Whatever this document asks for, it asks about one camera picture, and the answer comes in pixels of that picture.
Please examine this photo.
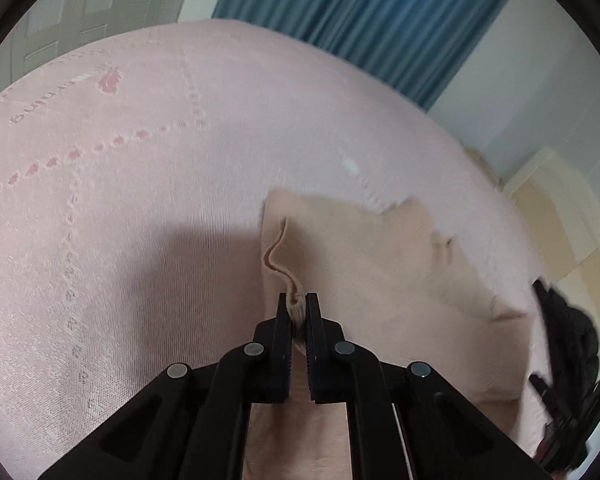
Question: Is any pink bedspread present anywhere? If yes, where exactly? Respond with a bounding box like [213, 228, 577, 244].
[0, 20, 526, 479]

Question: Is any blue curtain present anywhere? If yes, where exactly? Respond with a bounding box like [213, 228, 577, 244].
[212, 0, 508, 110]

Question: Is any white wardrobe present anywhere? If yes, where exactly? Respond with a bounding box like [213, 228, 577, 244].
[0, 0, 184, 92]

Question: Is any cream wooden headboard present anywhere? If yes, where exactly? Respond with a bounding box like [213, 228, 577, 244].
[504, 148, 600, 321]

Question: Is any black jacket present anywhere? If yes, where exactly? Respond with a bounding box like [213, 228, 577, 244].
[532, 280, 600, 396]

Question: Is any beige knit sweater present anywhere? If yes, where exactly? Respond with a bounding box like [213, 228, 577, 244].
[257, 188, 543, 452]

